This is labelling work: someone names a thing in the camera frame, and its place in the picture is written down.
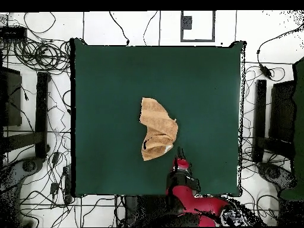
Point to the black horizontal beam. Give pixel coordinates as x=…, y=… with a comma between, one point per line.
x=21, y=141
x=273, y=146

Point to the black switch box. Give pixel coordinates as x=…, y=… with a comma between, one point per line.
x=13, y=33

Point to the dark green cloth cover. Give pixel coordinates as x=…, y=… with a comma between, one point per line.
x=299, y=118

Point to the dark green table cloth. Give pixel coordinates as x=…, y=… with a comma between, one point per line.
x=106, y=95

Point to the tan terry towel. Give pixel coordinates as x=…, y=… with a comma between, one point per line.
x=156, y=123

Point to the black square cabinet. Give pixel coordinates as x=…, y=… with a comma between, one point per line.
x=11, y=99

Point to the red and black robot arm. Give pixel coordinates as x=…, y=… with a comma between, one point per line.
x=190, y=201

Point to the grey square frame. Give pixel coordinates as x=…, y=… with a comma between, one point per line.
x=197, y=40

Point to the black power adapter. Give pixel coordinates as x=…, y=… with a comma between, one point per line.
x=54, y=188
x=55, y=158

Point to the black flat panel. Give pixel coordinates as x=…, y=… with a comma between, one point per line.
x=282, y=111

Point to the small dark grey square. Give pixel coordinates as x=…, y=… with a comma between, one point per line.
x=187, y=22

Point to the black power strip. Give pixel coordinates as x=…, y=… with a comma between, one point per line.
x=68, y=190

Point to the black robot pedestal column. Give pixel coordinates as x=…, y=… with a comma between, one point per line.
x=147, y=209

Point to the black upright bar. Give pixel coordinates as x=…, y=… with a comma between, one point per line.
x=42, y=114
x=260, y=106

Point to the dark grey stand base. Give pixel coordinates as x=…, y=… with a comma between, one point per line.
x=275, y=173
x=28, y=166

